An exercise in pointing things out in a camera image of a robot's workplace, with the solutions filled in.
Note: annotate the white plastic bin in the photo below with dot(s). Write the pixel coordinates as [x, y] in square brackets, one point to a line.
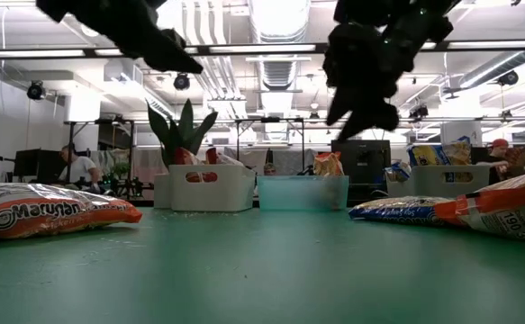
[230, 193]

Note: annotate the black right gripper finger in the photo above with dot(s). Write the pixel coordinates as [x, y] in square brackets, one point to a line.
[370, 119]
[341, 105]

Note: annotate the silver ventilation duct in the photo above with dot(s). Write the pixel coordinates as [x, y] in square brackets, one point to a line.
[491, 72]
[277, 74]

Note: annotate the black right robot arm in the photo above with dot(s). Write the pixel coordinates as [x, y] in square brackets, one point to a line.
[424, 18]

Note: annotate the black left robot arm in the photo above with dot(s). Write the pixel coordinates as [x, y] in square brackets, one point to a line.
[91, 15]

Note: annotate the black cabinet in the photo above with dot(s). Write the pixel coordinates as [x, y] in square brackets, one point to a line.
[361, 166]

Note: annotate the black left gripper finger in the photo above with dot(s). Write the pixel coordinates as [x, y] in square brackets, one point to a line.
[172, 63]

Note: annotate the light grey plastic bin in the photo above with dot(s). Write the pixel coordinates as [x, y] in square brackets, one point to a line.
[428, 184]

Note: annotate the teal translucent plastic bin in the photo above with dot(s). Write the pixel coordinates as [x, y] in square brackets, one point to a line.
[289, 193]

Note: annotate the black computer monitor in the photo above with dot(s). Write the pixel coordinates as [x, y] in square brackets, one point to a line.
[37, 164]

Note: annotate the green table mat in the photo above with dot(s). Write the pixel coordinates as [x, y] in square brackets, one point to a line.
[262, 279]

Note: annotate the snake plant in white pot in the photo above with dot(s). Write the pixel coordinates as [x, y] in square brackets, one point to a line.
[178, 135]

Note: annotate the grey cloth cover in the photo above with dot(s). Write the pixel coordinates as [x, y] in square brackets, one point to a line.
[289, 159]

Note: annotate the black ceiling light rail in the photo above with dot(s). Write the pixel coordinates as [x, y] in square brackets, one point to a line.
[443, 46]

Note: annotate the white pillar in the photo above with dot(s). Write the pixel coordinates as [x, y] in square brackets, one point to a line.
[455, 128]

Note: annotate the black ceiling spotlight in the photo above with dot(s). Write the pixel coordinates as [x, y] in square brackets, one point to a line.
[508, 78]
[36, 90]
[181, 82]
[419, 111]

